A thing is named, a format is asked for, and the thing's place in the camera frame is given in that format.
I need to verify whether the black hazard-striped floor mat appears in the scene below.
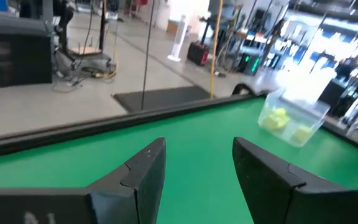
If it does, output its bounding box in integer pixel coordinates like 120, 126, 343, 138
112, 85, 213, 113

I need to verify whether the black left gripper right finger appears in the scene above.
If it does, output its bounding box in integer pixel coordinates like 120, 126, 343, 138
231, 136, 358, 224

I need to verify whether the clear plastic bin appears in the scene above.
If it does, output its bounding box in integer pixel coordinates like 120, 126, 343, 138
257, 88, 331, 149

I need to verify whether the small yellow cube block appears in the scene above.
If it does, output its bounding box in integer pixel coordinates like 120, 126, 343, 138
291, 125, 313, 144

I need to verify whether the red and black case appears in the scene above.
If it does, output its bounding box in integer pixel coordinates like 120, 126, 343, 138
186, 41, 210, 67

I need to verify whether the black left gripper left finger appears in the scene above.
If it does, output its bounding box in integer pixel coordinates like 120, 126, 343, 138
0, 137, 167, 224

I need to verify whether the wooden board on cart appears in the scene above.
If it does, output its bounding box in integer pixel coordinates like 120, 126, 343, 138
70, 45, 103, 57

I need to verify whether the black aluminium table frame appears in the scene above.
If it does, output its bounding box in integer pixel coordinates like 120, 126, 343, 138
0, 90, 358, 161

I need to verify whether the white tower fan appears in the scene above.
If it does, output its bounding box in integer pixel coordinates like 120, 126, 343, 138
167, 14, 188, 62

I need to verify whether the device with green display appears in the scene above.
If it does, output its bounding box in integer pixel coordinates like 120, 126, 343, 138
237, 52, 262, 75

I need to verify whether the yellow hanging cable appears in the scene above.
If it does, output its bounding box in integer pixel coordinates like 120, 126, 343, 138
209, 0, 224, 100

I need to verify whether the yellow rectangular block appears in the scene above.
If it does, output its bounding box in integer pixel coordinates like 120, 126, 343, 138
272, 107, 288, 118

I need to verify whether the black equipment cabinet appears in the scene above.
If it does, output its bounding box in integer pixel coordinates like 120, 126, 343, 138
0, 9, 53, 88

